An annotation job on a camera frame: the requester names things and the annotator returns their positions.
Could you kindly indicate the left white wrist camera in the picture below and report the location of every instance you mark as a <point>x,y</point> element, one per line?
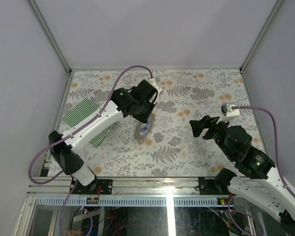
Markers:
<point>152,81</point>

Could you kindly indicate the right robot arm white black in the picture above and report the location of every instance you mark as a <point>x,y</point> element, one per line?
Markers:
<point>235,143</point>

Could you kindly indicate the aluminium front rail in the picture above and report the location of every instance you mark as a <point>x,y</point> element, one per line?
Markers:
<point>126,187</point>

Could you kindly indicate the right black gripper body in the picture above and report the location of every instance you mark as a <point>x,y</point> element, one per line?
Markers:
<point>216,132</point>

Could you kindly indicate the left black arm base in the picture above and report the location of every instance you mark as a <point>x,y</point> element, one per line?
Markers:
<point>98,186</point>

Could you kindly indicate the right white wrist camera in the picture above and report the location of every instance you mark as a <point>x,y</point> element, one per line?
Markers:
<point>229,112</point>

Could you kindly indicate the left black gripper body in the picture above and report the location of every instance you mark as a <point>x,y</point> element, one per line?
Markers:
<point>147,104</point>

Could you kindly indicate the right aluminium frame post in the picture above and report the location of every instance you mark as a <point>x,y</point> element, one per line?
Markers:
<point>275,9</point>

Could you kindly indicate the left aluminium frame post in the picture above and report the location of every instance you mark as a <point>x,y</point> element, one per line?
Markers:
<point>49,35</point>

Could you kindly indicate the blue key tag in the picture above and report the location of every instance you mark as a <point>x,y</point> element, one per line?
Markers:
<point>146,126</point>

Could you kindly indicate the aluminium frame post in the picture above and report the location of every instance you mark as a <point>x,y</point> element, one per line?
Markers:
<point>275,9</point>
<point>49,35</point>

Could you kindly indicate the green striped cloth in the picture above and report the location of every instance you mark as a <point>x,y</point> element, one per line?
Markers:
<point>82,111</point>

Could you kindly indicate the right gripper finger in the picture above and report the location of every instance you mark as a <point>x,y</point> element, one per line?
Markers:
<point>197,131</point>
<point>200,124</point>

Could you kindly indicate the metal key ring disc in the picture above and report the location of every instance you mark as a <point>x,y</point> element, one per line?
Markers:
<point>140,136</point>

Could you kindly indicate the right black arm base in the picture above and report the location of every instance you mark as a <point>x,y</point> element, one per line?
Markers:
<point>217,185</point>

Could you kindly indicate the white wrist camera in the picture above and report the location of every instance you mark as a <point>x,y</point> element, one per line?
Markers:
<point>152,81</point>
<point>229,112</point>

